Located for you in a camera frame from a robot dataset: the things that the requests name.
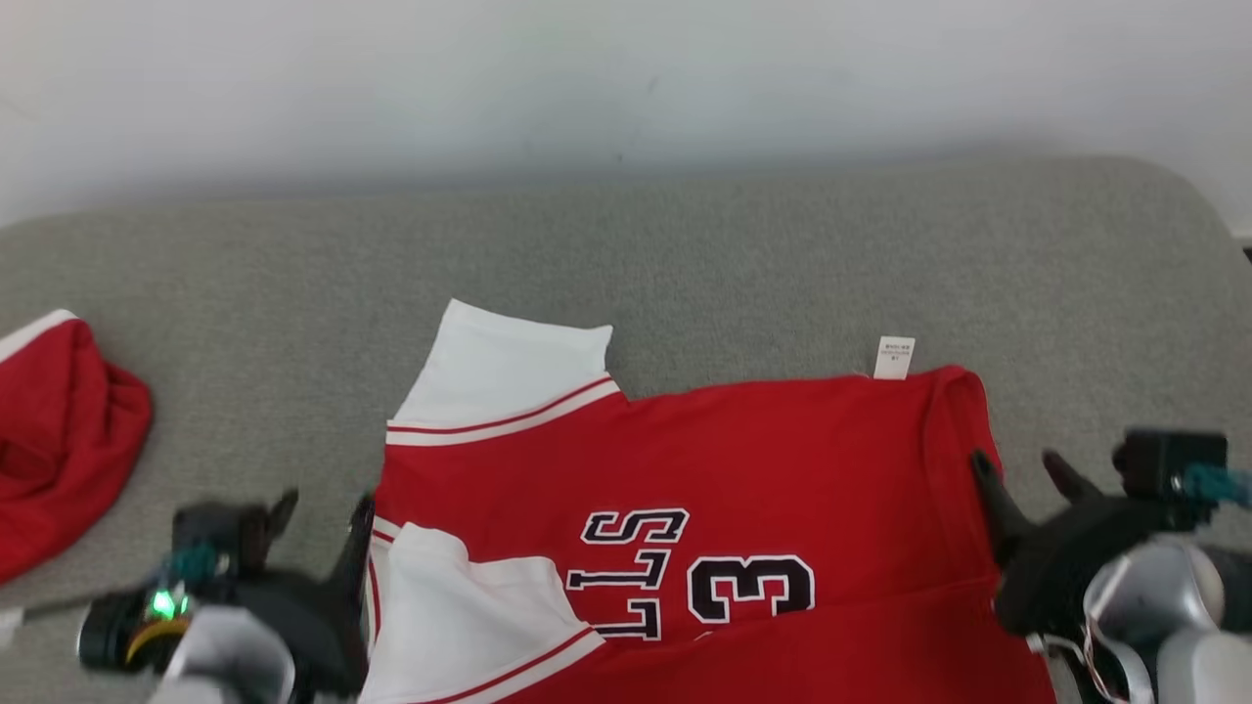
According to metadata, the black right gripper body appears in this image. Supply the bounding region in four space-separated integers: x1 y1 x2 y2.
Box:
995 492 1190 638

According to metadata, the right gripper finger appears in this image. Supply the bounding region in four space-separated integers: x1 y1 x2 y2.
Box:
970 450 1036 568
1042 450 1111 509

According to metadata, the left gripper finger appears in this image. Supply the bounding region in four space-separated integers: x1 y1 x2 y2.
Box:
331 492 377 617
256 487 300 573

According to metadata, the red white basketball jersey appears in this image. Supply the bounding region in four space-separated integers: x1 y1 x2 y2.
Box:
357 298 1057 704

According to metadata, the teal camera cable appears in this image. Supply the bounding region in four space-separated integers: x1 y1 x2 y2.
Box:
1182 463 1252 511

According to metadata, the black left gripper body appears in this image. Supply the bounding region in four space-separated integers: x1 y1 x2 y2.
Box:
220 572 371 700

